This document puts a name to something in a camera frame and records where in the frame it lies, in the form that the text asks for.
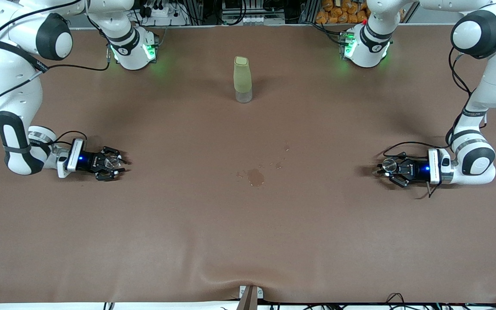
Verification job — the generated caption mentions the black equipment with connectors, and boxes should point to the black equipment with connectors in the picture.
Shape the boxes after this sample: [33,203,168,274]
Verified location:
[221,0,286,26]

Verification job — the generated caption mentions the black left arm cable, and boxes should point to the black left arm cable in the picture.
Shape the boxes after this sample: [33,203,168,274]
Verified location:
[381,45,490,199]

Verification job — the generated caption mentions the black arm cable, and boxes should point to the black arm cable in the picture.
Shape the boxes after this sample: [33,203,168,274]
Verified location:
[381,45,490,199]
[0,0,115,145]

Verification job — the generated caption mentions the orange object pile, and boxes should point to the orange object pile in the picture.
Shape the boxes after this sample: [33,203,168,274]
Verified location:
[315,0,371,25]

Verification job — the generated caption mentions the steel double cone jigger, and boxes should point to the steel double cone jigger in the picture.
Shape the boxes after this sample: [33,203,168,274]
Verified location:
[374,158,398,177]

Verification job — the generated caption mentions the pale green tall bottle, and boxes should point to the pale green tall bottle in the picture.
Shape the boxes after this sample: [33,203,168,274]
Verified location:
[233,56,254,104]

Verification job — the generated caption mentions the white power strip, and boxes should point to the white power strip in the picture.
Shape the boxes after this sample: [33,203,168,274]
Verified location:
[136,0,189,27]

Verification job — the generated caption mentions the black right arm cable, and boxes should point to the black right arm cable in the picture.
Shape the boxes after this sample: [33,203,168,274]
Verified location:
[0,0,115,145]

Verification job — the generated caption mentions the small clear glass cup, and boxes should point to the small clear glass cup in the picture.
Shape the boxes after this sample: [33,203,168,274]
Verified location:
[102,155,123,171]

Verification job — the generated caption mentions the brown table mat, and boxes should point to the brown table mat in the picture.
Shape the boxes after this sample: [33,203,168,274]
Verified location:
[0,25,496,304]

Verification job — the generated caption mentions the grey metal bracket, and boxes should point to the grey metal bracket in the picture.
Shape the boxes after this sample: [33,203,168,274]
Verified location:
[236,285,264,310]

